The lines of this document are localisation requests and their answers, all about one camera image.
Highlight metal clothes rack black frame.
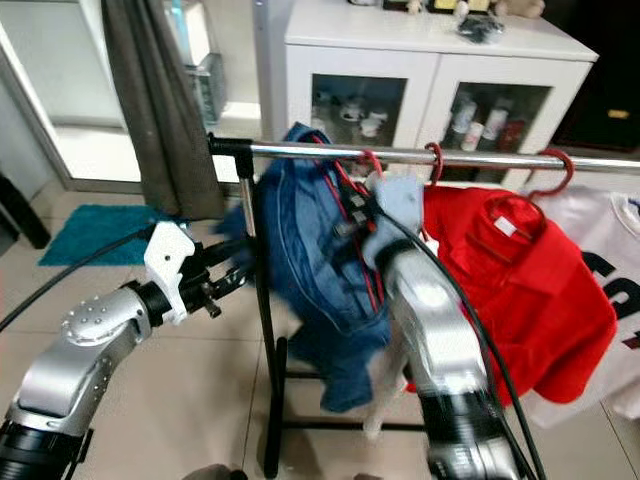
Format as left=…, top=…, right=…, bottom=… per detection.
left=208, top=133, right=640, bottom=479

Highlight red polo shirt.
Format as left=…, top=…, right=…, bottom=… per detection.
left=405, top=185, right=619, bottom=406

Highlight dark bundle on cabinet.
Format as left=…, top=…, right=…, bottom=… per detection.
left=455, top=12, right=506, bottom=43

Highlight brown plush toy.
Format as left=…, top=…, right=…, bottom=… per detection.
left=495, top=0, right=546, bottom=16

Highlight red wire trouser hanger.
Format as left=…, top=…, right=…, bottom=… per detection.
left=310, top=140, right=386, bottom=311

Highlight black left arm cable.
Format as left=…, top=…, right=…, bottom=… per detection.
left=0, top=228, right=151, bottom=331

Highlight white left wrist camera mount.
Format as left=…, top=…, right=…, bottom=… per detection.
left=143, top=222, right=196, bottom=323

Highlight grey curtain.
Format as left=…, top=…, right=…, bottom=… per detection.
left=102, top=0, right=226, bottom=221

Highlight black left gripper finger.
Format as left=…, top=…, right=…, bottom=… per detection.
left=198, top=238, right=253, bottom=265
left=218, top=266, right=258, bottom=299

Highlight black furniture with legs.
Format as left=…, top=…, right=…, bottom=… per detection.
left=0, top=175, right=51, bottom=251

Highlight grey robot leg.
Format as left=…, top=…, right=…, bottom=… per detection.
left=180, top=462, right=246, bottom=480

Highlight white glass-door cabinet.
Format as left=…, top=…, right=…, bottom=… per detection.
left=285, top=0, right=596, bottom=176

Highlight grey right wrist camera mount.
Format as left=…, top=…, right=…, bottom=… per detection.
left=365, top=172, right=426, bottom=269

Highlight teal floor mat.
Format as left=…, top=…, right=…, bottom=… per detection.
left=40, top=203, right=176, bottom=266

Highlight grey slatted box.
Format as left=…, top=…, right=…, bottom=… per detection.
left=190, top=52, right=227, bottom=126

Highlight blue denim jeans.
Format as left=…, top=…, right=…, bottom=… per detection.
left=218, top=122, right=396, bottom=413

